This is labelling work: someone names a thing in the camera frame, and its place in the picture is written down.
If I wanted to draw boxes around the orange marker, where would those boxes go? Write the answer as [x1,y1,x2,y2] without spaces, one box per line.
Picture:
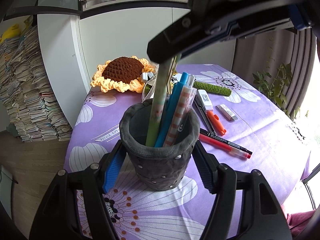
[206,110,227,136]

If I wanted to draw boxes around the purple floral tablecloth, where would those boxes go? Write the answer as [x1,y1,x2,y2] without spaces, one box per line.
[63,64,313,240]

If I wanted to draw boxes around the blue pen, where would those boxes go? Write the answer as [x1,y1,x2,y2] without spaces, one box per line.
[154,72,190,147]

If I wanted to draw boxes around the green pen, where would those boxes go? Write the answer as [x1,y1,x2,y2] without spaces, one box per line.
[145,55,181,147]

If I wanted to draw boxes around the yellow plush toy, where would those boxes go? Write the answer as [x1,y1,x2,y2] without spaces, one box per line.
[0,24,21,43]

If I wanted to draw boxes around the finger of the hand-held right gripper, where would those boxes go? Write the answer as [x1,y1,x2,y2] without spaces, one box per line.
[178,4,313,56]
[147,12,226,64]

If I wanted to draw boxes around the black pen white print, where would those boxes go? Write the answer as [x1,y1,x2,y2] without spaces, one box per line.
[199,128,253,155]

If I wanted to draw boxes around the white eraser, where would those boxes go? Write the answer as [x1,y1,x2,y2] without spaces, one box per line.
[216,104,238,121]

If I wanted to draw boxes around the green crochet stem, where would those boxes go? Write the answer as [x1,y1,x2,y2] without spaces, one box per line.
[145,81,233,97]

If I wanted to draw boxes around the pink curtain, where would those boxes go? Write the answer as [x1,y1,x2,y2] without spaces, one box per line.
[231,27,318,128]

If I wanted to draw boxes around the grey bed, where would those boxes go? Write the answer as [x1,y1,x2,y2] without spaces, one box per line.
[0,165,18,213]

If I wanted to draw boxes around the green potted plant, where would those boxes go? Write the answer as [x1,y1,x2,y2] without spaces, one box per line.
[252,37,309,121]

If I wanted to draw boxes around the pink checked pen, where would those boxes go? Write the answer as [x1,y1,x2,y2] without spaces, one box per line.
[163,84,197,147]

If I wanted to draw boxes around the crochet sunflower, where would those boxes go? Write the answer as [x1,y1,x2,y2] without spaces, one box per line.
[90,56,157,94]

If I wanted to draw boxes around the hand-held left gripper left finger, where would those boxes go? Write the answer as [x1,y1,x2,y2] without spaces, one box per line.
[29,140,128,240]

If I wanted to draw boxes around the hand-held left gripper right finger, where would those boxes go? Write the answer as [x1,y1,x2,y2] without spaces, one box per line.
[192,140,293,240]

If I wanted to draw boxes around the tall pile of books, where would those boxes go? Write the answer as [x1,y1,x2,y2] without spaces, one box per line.
[0,26,73,143]

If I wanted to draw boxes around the grey studded pen holder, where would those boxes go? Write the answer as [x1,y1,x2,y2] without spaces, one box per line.
[119,99,201,192]

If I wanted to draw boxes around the person's pink clothing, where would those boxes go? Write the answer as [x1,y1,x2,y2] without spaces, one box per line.
[287,211,317,231]

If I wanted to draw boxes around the red pen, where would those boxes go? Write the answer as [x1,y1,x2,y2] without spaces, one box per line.
[199,133,252,160]

